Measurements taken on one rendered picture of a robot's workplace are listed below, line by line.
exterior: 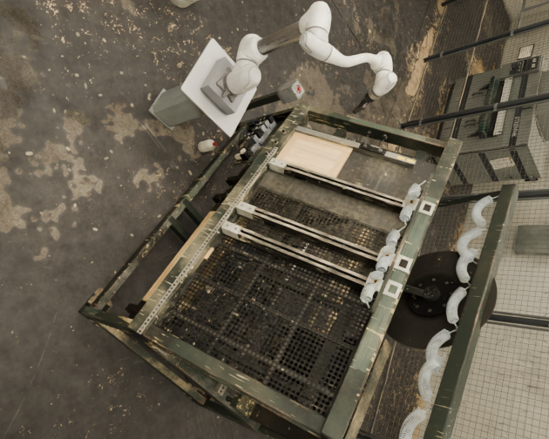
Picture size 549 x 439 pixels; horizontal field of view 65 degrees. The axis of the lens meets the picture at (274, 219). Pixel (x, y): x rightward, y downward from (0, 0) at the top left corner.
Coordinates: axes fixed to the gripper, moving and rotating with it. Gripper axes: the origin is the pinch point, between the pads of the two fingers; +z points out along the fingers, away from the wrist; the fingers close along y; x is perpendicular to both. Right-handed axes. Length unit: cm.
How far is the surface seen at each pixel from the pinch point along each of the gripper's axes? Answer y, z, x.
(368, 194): -52, 2, -33
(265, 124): -14, 55, 46
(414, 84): 328, 222, -132
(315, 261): -113, 6, -20
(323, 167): -34.7, 29.8, -5.1
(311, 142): -13.1, 41.7, 9.1
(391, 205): -54, -6, -48
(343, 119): 16.5, 33.2, -3.8
